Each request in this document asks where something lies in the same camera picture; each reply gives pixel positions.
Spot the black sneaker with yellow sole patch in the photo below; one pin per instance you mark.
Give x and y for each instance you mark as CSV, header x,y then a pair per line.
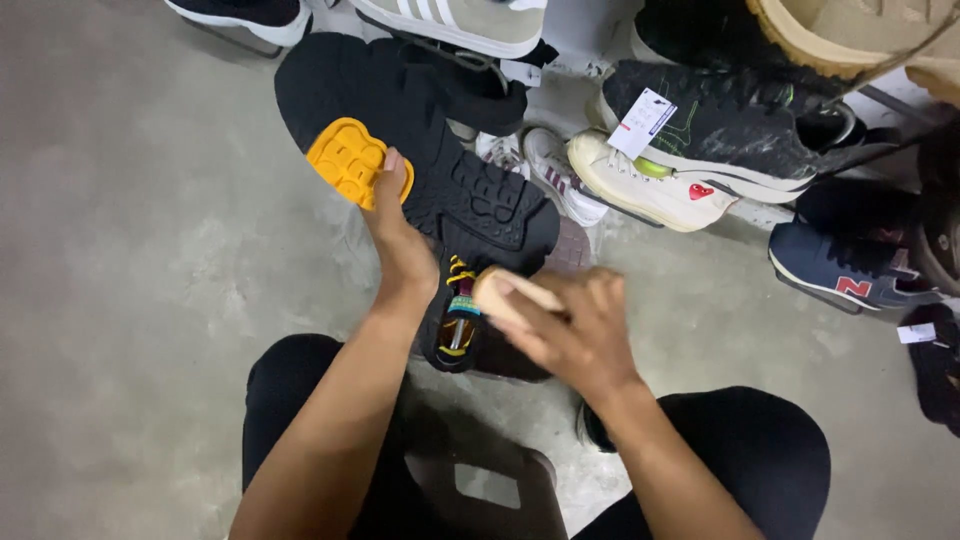
x,y
450,150

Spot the shoe with maroon sole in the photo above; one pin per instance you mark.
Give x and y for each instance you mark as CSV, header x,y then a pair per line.
x,y
571,246

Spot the white price tag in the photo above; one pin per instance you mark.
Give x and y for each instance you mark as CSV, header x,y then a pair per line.
x,y
641,124

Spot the black sneaker with green lines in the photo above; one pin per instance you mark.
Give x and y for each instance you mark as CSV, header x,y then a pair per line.
x,y
735,127

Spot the cream sneaker with red heart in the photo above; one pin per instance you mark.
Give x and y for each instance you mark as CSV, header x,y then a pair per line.
x,y
637,191

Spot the black high-top shoe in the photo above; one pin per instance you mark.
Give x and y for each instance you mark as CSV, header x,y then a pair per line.
x,y
697,30

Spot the person's black shoe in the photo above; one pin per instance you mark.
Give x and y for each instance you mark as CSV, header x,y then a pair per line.
x,y
592,433

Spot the person's right hand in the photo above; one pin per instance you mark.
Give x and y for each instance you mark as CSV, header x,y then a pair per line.
x,y
585,337

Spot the beige sneaker with white stripes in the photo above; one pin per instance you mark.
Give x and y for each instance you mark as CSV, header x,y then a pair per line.
x,y
465,22

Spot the black shoe with small tag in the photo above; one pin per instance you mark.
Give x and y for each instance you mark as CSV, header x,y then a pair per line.
x,y
937,382

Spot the black shoe with white sole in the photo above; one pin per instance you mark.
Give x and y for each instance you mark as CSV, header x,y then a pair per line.
x,y
247,13

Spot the plain black shoe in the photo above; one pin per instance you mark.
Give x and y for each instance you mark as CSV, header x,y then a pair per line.
x,y
487,97

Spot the person's right fingers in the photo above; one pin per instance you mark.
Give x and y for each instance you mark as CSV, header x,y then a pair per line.
x,y
592,296

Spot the small white tag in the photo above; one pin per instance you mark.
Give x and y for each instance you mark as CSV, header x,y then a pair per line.
x,y
916,333

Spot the brown plastic stool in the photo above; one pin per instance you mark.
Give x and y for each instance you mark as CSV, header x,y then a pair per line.
x,y
487,487

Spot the tan boot with crepe sole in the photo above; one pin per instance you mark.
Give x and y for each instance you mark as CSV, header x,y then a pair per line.
x,y
847,34

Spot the navy sneaker with red letter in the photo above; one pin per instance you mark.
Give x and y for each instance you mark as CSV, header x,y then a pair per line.
x,y
832,266

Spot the white sneaker with maroon stripes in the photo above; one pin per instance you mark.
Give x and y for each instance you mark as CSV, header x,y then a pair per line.
x,y
559,176
501,152

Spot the person's black trousers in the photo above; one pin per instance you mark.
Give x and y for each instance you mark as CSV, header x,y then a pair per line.
x,y
750,450

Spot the person's left hand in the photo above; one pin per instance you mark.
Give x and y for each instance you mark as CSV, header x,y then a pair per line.
x,y
401,247

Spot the dark shoe with round sole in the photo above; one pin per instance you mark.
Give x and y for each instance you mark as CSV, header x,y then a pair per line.
x,y
937,225

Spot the wooden shoe brush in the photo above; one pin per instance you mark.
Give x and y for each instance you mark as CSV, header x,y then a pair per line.
x,y
506,296

